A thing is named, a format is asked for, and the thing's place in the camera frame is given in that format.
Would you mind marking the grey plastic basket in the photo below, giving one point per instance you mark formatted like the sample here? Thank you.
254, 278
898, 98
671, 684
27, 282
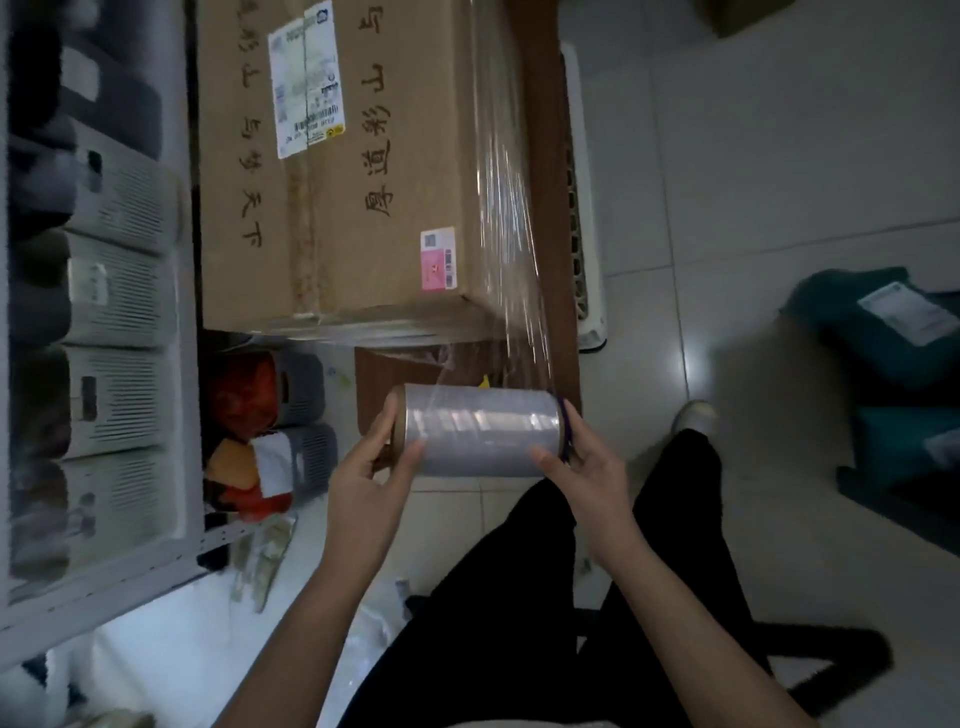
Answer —
315, 457
300, 390

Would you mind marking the red cloth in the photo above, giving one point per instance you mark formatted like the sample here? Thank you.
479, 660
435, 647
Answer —
240, 397

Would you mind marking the brown wooden board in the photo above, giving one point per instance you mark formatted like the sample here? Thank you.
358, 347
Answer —
551, 187

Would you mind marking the person's black trousers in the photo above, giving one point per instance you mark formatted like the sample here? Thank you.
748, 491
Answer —
487, 615

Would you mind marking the clear plastic bag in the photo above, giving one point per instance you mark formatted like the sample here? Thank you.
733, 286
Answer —
367, 652

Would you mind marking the white storage rack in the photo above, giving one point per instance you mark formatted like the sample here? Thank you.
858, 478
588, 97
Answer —
97, 600

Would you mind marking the person's right hand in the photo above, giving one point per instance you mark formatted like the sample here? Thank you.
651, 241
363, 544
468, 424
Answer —
592, 502

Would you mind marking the person's right white shoe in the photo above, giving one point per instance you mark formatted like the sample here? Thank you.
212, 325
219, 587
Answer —
695, 418

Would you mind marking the person's left hand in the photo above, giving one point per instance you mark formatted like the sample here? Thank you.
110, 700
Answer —
360, 510

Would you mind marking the white rack basket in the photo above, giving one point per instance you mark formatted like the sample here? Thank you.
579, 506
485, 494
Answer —
127, 195
127, 300
127, 405
127, 502

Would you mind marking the brown cardboard box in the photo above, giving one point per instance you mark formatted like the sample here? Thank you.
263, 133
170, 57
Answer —
360, 187

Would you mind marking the person's left forearm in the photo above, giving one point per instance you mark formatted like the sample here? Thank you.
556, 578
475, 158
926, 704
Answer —
300, 652

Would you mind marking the dark shelf unit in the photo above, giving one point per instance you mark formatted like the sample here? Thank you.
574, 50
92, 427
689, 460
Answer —
900, 517

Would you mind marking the stretch film roll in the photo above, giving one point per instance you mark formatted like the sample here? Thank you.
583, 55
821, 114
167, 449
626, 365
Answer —
480, 431

